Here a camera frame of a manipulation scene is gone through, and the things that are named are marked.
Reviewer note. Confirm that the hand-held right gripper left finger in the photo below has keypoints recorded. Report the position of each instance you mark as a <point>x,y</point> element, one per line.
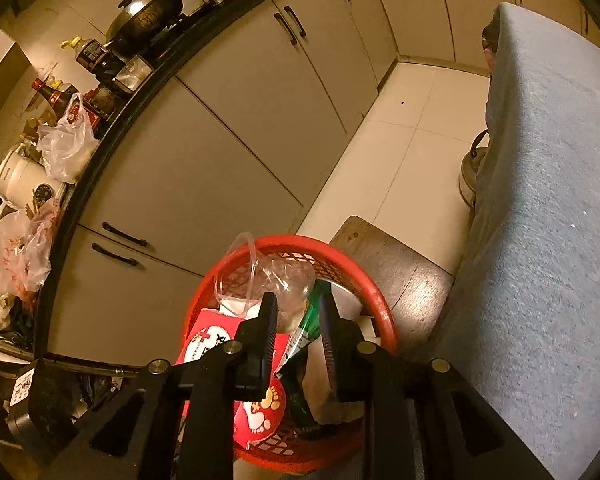
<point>265,330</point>

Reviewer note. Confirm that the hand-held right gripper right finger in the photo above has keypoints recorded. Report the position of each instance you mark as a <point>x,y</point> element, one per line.
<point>330,340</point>

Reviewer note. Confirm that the red white printed box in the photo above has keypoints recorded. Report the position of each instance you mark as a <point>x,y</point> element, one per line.
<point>207,335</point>

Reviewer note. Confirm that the white red snack packet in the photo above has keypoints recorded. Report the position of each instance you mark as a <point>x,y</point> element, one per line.
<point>325,410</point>

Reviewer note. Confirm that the red plastic basket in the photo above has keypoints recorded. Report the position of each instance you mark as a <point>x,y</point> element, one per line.
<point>290,245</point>

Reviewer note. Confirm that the white paper scrap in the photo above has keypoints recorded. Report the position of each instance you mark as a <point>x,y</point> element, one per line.
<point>352,305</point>
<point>232,307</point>

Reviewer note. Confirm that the clear plastic cup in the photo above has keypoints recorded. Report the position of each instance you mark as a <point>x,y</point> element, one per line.
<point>252,260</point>

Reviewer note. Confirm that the brown wooden stool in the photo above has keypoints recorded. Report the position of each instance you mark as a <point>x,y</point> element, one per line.
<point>410,285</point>

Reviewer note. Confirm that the white kitchen base cabinets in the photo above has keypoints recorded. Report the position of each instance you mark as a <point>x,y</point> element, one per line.
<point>220,160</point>

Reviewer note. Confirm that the steel kettle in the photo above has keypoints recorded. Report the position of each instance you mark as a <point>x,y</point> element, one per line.
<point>470,175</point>

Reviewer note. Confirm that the black appliance white label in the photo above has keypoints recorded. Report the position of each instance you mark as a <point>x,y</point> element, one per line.
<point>35,410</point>

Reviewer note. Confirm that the blue tablecloth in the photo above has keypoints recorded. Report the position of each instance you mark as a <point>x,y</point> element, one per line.
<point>555,210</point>

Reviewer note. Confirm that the red print plastic bag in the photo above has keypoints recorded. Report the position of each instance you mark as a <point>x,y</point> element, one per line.
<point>15,255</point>

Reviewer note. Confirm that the clear plastic bag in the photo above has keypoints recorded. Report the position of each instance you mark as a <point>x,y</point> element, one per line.
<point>67,145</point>

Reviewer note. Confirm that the square glass jar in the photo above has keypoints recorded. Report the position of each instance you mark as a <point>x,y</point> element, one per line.
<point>132,72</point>

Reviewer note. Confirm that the white electric cooker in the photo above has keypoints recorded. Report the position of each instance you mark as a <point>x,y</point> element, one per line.
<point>17,175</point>

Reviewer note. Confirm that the dark soy sauce bottle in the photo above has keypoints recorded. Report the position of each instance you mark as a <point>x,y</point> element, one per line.
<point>57,97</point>

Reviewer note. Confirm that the yellow cap oil bottle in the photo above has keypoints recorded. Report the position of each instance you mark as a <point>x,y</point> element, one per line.
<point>97,55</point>

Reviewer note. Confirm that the steel wok with lid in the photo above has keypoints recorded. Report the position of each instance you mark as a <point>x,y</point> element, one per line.
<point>145,15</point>

